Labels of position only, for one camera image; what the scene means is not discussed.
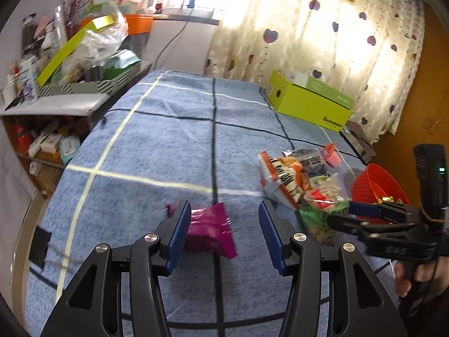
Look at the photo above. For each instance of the pink plastic cup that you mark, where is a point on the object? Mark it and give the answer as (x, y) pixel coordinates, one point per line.
(333, 156)

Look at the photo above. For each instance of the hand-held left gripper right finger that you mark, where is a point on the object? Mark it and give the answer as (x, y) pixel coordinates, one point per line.
(272, 238)

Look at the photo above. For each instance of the white side table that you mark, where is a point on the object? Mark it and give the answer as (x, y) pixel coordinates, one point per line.
(52, 107)

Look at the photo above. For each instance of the clear bag with green label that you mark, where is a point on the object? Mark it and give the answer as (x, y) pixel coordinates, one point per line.
(312, 221)

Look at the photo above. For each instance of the red plastic bowl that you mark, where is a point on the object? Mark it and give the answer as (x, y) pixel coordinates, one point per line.
(368, 182)

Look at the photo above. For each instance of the heart print curtain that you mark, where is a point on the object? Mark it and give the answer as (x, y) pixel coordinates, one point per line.
(315, 42)

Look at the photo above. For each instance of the black binder clip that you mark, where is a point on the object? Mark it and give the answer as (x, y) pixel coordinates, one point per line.
(40, 245)

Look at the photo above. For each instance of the orange brown snack packet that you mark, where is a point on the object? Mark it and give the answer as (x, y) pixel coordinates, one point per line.
(284, 179)

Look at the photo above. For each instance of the clear plastic bag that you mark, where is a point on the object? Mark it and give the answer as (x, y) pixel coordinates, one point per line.
(98, 38)

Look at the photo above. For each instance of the lime green cardboard box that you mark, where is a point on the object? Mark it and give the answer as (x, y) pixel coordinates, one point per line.
(308, 108)

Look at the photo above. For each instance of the brown wooden wardrobe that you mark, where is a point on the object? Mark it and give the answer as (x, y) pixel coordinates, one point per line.
(428, 112)

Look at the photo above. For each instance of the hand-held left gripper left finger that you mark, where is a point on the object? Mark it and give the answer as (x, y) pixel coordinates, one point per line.
(179, 231)

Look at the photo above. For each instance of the red bottle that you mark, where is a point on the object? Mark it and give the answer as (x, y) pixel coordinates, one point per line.
(22, 140)

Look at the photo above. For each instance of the blue checked tablecloth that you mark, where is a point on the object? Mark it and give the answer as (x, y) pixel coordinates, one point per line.
(158, 147)

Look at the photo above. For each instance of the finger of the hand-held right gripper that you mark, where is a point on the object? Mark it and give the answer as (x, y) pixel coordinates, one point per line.
(364, 209)
(347, 224)

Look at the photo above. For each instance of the black snack packet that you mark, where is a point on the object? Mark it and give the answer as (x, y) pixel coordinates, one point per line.
(312, 163)

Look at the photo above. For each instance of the person's right hand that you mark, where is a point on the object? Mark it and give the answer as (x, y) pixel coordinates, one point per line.
(403, 281)

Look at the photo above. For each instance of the purple snack packet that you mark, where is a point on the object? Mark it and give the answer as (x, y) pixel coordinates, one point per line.
(210, 228)

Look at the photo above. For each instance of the dark jar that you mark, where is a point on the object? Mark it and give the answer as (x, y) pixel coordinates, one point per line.
(29, 35)

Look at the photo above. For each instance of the teal packet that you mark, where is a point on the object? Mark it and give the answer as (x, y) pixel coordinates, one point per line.
(122, 59)

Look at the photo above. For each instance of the orange plastic container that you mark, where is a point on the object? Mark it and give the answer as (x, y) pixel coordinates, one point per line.
(138, 24)

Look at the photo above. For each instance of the clear bag with red label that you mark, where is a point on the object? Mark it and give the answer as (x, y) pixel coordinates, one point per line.
(319, 196)

